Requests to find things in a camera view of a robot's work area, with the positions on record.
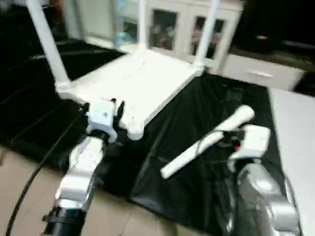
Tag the white plastic table leg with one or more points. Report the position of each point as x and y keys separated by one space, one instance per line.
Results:
x=47 y=46
x=206 y=142
x=206 y=34
x=142 y=24

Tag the white plastic table top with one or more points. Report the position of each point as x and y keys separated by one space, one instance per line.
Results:
x=133 y=83

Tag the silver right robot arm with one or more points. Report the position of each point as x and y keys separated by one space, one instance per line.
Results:
x=266 y=201

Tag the white side board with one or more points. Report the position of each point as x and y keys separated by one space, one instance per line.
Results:
x=298 y=147

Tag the black plastic mat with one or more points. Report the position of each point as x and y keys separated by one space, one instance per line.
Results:
x=187 y=196

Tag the white drawer unit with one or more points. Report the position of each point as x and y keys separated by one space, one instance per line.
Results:
x=263 y=73

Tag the white glass door cabinet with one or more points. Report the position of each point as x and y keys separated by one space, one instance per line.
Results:
x=177 y=27

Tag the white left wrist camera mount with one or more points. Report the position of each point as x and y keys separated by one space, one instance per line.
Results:
x=102 y=118

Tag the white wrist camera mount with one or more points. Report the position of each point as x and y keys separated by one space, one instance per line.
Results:
x=253 y=140
x=102 y=118

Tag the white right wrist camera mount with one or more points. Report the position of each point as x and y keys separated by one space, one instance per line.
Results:
x=253 y=140

